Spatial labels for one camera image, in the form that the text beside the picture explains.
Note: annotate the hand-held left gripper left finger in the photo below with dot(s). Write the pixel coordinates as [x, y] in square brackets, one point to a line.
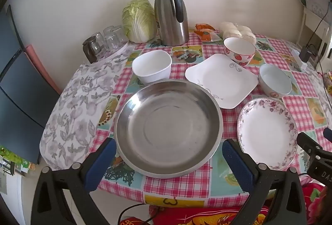
[99, 162]

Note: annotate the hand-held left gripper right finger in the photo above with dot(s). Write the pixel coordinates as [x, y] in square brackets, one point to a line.
[238, 167]

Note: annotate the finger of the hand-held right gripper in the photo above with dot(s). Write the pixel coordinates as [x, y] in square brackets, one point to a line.
[328, 134]
[308, 142]

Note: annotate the floral round plate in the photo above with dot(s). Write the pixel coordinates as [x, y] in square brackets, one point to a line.
[264, 131]

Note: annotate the light blue bowl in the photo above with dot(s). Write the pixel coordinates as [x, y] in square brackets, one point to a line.
[275, 79]

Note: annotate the stainless steel basin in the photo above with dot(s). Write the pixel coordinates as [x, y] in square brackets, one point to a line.
[168, 129]

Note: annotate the white square plate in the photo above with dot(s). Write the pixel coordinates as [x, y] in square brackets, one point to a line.
[220, 79]

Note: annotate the white square bowl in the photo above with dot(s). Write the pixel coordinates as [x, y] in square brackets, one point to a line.
[151, 66]

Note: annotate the red patterned bowl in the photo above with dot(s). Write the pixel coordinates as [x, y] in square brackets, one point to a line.
[238, 48]

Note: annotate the yellow snack packet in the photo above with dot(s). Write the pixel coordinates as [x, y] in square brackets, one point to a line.
[329, 83]

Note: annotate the grey floral cloth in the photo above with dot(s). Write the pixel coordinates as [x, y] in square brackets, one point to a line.
[72, 110]

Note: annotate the white power strip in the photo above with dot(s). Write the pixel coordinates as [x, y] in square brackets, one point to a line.
[295, 58]

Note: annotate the black power adapter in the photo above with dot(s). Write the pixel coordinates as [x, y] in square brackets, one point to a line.
[307, 53]

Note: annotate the colourful papers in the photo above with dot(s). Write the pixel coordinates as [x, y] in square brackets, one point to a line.
[13, 162]

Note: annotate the dark blue cabinet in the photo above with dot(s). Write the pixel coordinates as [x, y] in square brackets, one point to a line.
[18, 100]

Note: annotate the white shelf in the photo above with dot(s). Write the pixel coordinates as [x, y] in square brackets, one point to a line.
[308, 25]

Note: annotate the pink board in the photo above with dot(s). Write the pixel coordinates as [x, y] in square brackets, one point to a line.
[41, 66]

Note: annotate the clear drinking glass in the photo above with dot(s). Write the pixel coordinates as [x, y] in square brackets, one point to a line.
[118, 34]
[107, 31]
[99, 42]
[112, 43]

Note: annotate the white box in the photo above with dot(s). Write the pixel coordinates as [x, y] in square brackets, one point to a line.
[319, 4]

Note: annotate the bag of steamed buns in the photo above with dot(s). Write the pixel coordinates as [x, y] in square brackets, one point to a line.
[237, 30]

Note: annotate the orange snack packet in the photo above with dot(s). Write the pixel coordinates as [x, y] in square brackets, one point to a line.
[207, 36]
[205, 27]

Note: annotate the napa cabbage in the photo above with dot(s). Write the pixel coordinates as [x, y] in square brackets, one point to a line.
[138, 19]

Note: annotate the stainless steel thermos jug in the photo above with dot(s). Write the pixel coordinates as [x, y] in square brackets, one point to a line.
[168, 17]

